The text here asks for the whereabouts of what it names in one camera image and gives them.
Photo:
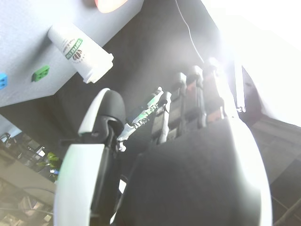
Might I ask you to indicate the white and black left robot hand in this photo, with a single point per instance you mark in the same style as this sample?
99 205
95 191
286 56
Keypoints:
192 179

